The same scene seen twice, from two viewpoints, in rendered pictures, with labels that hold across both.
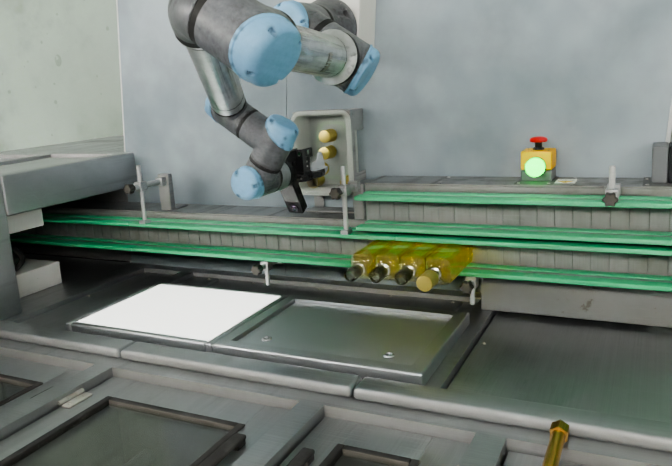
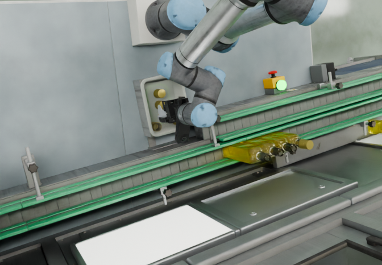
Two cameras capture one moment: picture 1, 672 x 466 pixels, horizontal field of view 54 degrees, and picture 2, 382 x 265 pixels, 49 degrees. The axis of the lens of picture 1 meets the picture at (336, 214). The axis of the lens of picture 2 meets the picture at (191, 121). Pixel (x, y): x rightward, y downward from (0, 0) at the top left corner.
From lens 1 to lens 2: 1.39 m
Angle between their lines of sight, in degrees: 50
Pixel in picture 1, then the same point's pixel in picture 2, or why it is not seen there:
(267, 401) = (324, 230)
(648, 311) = (339, 139)
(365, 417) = (373, 206)
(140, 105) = not seen: outside the picture
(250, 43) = not seen: outside the picture
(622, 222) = (324, 101)
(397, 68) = not seen: hidden behind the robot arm
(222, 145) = (62, 121)
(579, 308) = (316, 149)
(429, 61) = not seen: hidden behind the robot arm
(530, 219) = (290, 110)
